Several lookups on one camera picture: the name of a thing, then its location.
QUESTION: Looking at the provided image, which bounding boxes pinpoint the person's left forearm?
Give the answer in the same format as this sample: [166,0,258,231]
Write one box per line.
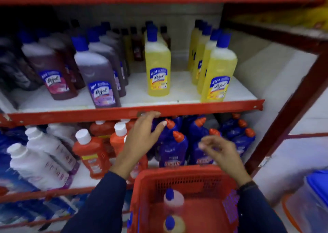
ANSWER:
[61,170,134,233]

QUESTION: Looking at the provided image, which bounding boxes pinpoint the group of orange white-capped bottles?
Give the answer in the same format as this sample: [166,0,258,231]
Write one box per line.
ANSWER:
[72,118,149,185]

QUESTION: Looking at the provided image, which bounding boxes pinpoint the orange rimmed plastic tub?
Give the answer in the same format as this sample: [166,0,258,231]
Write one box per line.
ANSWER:
[281,194,303,233]

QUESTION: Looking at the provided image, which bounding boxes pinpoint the clear plastic box blue lid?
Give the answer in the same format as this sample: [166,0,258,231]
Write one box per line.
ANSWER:
[283,170,328,233]

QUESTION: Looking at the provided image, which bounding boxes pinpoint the person's right hand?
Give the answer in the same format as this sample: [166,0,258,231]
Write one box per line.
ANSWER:
[199,135,253,188]

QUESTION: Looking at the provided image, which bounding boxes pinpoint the rows of yellow bottles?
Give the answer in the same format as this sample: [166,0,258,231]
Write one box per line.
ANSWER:
[144,19,238,103]

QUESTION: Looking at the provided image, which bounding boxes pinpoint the pink cleaner bottle blue cap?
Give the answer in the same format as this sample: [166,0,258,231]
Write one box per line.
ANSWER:
[163,188,186,215]

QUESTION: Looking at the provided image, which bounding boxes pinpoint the pile of blue white packs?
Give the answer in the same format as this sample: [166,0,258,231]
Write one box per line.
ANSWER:
[0,193,80,232]

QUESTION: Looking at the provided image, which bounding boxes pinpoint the dark maroon side rack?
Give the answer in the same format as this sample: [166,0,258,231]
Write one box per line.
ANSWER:
[220,2,328,177]

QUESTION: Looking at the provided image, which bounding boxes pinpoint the black wrist band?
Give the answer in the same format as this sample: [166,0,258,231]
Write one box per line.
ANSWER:
[238,180,258,192]

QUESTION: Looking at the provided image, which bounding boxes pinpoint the group of blue orange-capped bottles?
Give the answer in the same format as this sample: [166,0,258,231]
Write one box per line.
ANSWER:
[151,112,257,168]

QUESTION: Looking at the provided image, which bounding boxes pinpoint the yellow cleaner bottle pale label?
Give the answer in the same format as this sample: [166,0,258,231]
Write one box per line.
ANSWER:
[163,215,186,233]

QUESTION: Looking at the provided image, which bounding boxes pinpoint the white bottle white cap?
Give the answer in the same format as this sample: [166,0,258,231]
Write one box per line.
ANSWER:
[25,126,80,175]
[6,143,72,191]
[46,123,78,149]

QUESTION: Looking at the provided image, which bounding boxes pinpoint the person's right forearm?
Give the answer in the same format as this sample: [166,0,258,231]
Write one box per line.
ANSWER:
[237,181,288,233]

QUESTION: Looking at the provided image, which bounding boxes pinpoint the row of small dark bottles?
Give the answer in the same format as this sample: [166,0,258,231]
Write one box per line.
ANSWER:
[111,25,172,62]

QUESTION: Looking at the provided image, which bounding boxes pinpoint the red plastic shopping basket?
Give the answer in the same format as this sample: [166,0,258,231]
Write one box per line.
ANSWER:
[127,164,241,233]

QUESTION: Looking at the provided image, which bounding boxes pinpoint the person's left hand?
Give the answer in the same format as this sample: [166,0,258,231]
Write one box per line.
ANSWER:
[110,111,168,180]

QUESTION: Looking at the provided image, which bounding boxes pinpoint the row of purple bottles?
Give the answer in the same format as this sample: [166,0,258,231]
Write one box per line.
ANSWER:
[87,21,130,97]

